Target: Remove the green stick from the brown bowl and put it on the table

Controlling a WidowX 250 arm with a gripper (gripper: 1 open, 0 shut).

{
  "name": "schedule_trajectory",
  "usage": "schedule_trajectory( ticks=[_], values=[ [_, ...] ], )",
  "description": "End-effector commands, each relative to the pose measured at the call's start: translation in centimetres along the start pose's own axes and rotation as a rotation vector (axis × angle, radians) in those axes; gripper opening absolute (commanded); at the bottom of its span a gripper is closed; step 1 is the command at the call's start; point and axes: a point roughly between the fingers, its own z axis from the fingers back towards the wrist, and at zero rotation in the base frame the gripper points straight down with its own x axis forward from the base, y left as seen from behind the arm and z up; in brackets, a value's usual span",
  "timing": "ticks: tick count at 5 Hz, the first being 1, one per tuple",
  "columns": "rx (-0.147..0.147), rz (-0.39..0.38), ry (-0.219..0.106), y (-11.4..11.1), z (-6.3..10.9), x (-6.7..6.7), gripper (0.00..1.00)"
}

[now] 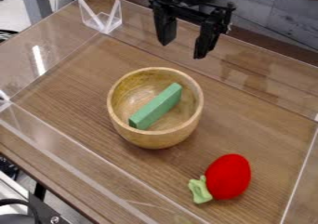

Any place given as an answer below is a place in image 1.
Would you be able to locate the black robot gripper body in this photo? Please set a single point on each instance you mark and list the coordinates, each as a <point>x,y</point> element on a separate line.
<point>197,10</point>

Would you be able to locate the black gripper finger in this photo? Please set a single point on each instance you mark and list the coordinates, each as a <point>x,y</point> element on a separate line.
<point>165,24</point>
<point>209,36</point>

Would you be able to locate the brown wooden bowl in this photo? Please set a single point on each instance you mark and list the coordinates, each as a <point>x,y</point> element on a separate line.
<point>134,90</point>

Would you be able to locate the green rectangular block stick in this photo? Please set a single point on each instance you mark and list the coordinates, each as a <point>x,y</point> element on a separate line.
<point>152,112</point>

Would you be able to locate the red plush strawberry toy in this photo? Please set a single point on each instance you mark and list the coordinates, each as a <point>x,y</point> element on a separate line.
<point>225,180</point>

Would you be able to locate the black metal table leg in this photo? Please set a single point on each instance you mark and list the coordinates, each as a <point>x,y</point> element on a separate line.
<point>39,191</point>

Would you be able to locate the clear acrylic tray enclosure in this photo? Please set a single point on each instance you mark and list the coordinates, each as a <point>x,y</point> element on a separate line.
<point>58,69</point>

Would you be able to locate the black bracket with bolt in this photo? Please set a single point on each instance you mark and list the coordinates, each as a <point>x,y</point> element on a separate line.
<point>47,214</point>

